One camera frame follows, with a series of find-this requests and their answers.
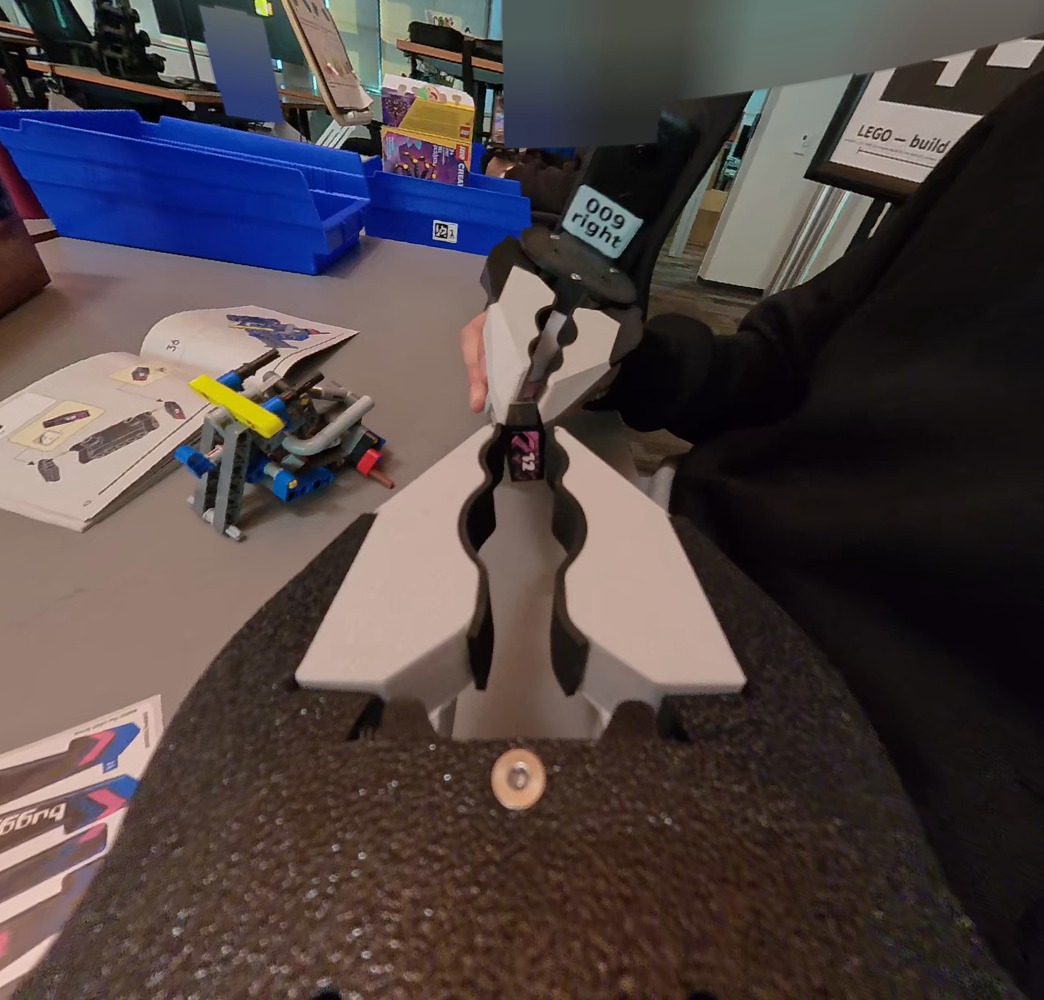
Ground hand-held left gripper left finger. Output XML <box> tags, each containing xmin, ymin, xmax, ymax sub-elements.
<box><xmin>295</xmin><ymin>425</ymin><xmax>500</xmax><ymax>737</ymax></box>

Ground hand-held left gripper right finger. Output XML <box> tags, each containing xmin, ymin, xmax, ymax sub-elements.
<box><xmin>553</xmin><ymin>426</ymin><xmax>748</xmax><ymax>740</ymax></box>

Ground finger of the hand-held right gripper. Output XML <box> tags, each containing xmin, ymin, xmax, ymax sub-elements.
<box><xmin>481</xmin><ymin>237</ymin><xmax>564</xmax><ymax>426</ymax></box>
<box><xmin>537</xmin><ymin>305</ymin><xmax>647</xmax><ymax>427</ymax></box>

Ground small black toy brick piece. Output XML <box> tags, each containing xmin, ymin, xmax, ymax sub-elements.
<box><xmin>507</xmin><ymin>402</ymin><xmax>546</xmax><ymax>484</ymax></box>

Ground person's right forearm black sleeve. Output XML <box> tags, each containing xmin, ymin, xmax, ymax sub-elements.
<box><xmin>599</xmin><ymin>62</ymin><xmax>1044</xmax><ymax>528</ymax></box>

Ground person's right hand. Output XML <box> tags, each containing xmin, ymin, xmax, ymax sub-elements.
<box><xmin>460</xmin><ymin>313</ymin><xmax>491</xmax><ymax>414</ymax></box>

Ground small blue plastic bin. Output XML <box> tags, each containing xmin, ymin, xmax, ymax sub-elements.
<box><xmin>362</xmin><ymin>156</ymin><xmax>533</xmax><ymax>259</ymax></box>

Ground toy brick model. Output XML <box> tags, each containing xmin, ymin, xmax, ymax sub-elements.
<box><xmin>175</xmin><ymin>347</ymin><xmax>389</xmax><ymax>543</ymax></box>

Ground purple yellow toy brick box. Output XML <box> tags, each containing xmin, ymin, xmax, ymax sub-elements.
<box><xmin>380</xmin><ymin>74</ymin><xmax>476</xmax><ymax>189</ymax></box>

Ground person's black clothing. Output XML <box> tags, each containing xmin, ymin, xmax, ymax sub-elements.
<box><xmin>669</xmin><ymin>413</ymin><xmax>1044</xmax><ymax>989</ymax></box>

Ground framed white sign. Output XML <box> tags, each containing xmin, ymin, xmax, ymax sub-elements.
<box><xmin>803</xmin><ymin>36</ymin><xmax>1037</xmax><ymax>203</ymax></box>

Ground open instruction booklet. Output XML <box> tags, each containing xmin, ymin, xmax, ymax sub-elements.
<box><xmin>0</xmin><ymin>305</ymin><xmax>361</xmax><ymax>533</ymax></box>

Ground wooden display board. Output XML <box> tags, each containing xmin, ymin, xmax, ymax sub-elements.
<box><xmin>268</xmin><ymin>0</ymin><xmax>378</xmax><ymax>127</ymax></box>

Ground large blue plastic bin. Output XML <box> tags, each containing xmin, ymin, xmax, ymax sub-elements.
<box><xmin>0</xmin><ymin>109</ymin><xmax>372</xmax><ymax>277</ymax></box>

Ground sticker sheet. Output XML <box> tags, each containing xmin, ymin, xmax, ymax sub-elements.
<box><xmin>0</xmin><ymin>694</ymin><xmax>164</xmax><ymax>997</ymax></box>

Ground wooden background table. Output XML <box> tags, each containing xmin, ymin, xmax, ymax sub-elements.
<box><xmin>24</xmin><ymin>58</ymin><xmax>327</xmax><ymax>116</ymax></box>

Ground black machine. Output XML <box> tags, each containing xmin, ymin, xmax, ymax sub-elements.
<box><xmin>88</xmin><ymin>0</ymin><xmax>168</xmax><ymax>88</ymax></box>

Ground dark red box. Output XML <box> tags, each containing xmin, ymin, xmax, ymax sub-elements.
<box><xmin>0</xmin><ymin>156</ymin><xmax>52</xmax><ymax>318</ymax></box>

